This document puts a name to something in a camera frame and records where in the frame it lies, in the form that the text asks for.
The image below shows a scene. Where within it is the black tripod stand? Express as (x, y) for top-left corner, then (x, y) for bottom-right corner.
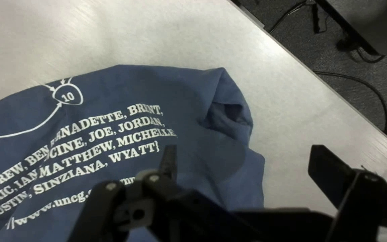
(309, 0), (385, 58)

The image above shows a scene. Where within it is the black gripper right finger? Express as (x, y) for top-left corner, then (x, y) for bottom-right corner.
(306, 144), (387, 242)

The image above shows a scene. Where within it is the blue printed t-shirt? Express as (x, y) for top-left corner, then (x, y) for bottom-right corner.
(0, 65), (266, 242)

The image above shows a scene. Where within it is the black cable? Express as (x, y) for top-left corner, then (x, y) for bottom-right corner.
(313, 70), (387, 145)

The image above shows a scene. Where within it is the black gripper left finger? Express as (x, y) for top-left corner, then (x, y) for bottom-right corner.
(70, 144), (231, 242)

